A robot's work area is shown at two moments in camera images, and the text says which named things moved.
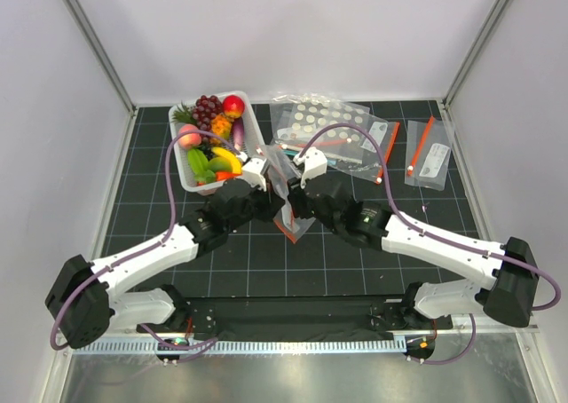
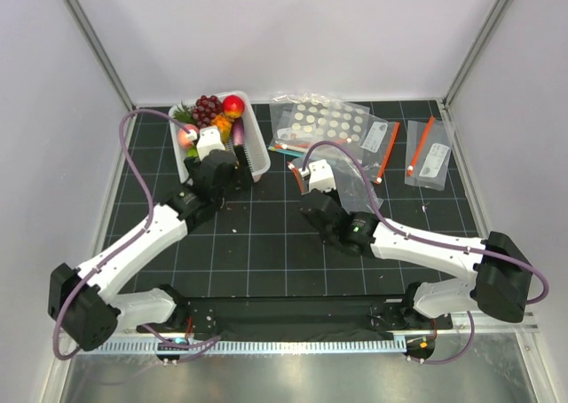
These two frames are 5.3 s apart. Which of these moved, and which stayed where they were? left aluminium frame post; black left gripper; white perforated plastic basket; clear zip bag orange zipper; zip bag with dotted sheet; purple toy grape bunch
Moved: black left gripper; clear zip bag orange zipper
Stayed: zip bag with dotted sheet; white perforated plastic basket; purple toy grape bunch; left aluminium frame post
